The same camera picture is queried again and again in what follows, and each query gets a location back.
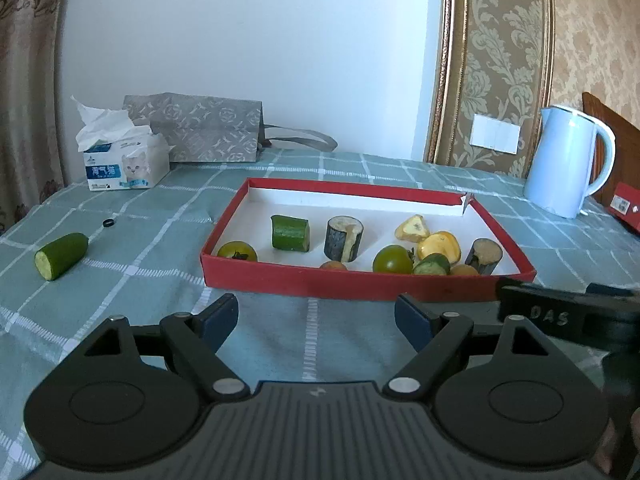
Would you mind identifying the short dark sugarcane piece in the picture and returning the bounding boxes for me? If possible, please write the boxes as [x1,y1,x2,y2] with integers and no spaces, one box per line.
[465,238,503,275]

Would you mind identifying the large yellow jackfruit piece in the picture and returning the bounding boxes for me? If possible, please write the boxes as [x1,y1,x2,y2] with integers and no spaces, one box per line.
[416,231,461,264]

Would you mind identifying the green tomato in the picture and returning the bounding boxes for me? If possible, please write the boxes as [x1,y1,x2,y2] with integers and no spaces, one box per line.
[372,245,414,274]
[216,240,258,261]

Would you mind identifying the small yellow jackfruit piece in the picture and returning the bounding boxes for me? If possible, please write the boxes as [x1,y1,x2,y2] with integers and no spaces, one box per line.
[395,214,431,243]

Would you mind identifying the brown longan fruit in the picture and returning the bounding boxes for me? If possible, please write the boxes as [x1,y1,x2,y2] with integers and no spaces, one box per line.
[320,261,348,271]
[450,264,480,276]

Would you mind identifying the cut green cucumber chunk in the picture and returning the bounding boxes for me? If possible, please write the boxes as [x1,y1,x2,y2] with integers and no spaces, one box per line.
[271,214,310,252]

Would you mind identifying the person's right hand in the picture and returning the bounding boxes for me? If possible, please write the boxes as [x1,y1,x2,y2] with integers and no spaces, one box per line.
[592,408,639,479]

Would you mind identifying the red box lid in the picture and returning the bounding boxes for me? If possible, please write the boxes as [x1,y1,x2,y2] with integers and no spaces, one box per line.
[608,182,640,233]

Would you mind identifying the brown wooden headboard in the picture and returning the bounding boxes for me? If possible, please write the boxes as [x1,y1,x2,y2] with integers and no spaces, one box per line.
[581,91,640,206]

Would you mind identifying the light blue electric kettle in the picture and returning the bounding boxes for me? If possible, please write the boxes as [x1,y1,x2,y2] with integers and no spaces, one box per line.
[524,105,616,219]

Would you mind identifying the cat print tissue pack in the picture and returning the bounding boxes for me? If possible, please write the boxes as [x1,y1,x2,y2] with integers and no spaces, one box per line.
[72,98,171,192]

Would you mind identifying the red shallow cardboard box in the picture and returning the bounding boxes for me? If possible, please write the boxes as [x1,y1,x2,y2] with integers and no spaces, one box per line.
[200,178,536,302]

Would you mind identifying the gold framed wallpaper panel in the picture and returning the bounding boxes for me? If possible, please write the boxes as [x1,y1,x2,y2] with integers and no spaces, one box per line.
[422,0,554,178]

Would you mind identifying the grey patterned gift bag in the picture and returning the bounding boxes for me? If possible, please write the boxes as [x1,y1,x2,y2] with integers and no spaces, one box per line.
[122,92,337,162]

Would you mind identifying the floral beige curtain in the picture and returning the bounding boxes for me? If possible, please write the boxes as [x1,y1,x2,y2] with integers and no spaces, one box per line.
[0,0,64,232]

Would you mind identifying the white wall switch panel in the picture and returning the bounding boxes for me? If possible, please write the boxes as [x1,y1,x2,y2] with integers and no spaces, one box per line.
[470,114,521,155]

